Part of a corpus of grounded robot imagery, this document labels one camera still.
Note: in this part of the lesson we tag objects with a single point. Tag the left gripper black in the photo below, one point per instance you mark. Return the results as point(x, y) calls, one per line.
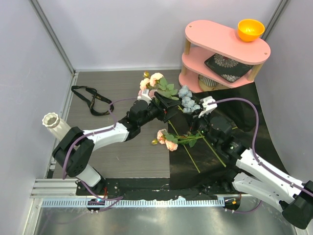
point(169, 105)

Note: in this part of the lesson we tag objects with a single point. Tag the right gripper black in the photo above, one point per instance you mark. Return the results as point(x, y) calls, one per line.
point(194, 121)

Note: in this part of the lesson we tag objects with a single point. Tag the blue hydrangea stem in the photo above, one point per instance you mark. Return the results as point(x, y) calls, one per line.
point(189, 107)

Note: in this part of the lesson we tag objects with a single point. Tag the pink rose stem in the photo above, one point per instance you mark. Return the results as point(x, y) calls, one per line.
point(172, 141)
point(157, 83)

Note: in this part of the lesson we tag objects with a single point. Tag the black wrapping paper sheet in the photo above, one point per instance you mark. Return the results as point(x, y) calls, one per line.
point(200, 161)

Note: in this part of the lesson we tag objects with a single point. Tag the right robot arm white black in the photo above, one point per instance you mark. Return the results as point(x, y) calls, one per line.
point(251, 174)

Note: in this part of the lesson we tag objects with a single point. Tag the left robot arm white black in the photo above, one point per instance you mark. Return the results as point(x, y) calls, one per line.
point(75, 148)

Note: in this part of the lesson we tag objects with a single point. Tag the white ribbed vase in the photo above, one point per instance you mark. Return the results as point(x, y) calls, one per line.
point(56, 125)

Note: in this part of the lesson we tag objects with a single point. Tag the beige ceramic bowl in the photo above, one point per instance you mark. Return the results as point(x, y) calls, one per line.
point(207, 84)

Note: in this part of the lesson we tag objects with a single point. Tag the black floral square plate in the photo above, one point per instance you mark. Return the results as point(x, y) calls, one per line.
point(228, 69)

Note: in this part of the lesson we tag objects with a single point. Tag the pink three-tier shelf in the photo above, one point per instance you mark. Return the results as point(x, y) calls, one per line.
point(204, 38)

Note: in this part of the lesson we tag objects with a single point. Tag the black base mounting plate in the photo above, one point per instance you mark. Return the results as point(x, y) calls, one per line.
point(164, 189)

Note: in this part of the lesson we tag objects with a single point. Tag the orange plastic bowl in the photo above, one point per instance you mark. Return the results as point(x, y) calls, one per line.
point(250, 29)

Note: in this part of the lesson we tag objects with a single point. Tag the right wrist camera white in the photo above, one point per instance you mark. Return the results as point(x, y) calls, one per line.
point(208, 105)

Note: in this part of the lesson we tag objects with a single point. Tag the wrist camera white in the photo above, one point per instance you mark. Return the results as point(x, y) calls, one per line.
point(208, 105)
point(145, 94)

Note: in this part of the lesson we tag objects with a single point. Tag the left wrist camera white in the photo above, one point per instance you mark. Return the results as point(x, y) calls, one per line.
point(145, 94)

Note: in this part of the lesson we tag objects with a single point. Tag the white slotted cable duct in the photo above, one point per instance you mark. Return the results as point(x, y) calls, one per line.
point(95, 203)

